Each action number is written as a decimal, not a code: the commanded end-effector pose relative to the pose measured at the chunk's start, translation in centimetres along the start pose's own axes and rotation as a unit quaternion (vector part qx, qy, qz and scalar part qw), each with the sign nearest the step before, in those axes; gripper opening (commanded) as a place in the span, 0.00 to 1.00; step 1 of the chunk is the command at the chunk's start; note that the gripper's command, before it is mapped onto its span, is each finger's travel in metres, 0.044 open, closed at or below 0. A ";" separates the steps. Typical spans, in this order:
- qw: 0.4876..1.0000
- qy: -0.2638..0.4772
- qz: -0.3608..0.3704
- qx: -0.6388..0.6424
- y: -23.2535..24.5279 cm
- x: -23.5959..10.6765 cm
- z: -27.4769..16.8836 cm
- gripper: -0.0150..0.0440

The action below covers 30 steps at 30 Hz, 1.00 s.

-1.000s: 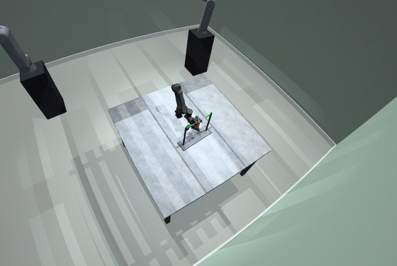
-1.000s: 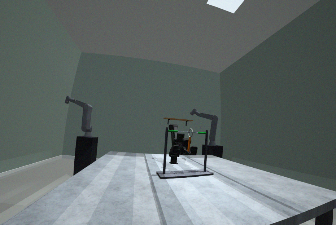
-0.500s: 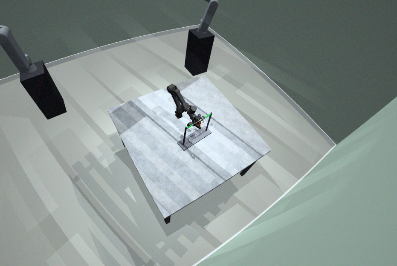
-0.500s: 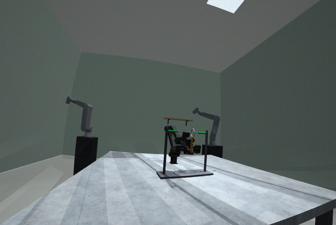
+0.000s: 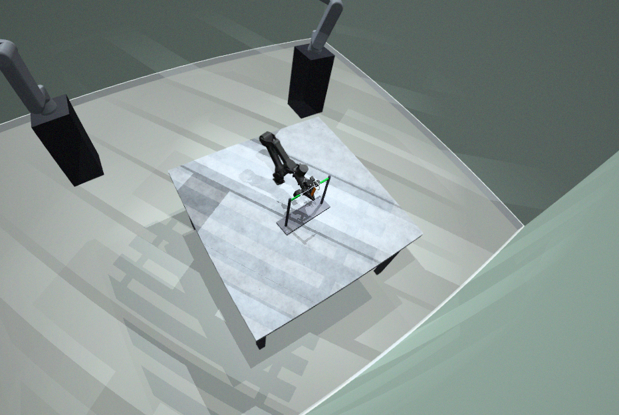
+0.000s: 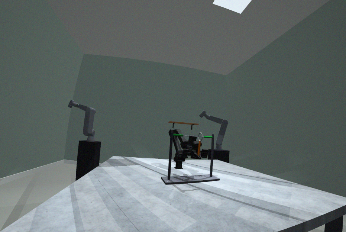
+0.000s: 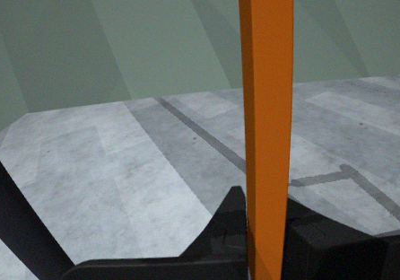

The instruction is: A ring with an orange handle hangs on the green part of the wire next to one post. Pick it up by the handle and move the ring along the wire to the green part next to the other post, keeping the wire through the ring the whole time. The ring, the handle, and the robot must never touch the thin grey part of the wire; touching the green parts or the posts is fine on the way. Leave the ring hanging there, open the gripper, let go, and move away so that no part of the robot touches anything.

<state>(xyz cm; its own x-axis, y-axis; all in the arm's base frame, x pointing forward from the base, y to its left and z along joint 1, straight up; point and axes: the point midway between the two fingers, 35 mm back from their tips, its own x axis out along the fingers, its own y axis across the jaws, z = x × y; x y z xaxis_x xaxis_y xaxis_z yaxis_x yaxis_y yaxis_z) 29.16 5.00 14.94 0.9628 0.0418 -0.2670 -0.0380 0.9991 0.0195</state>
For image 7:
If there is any orange handle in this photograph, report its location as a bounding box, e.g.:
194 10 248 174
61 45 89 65
239 0 294 280

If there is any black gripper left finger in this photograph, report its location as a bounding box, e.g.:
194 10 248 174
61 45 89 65
60 186 248 280

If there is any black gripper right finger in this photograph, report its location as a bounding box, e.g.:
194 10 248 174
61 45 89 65
281 198 400 280

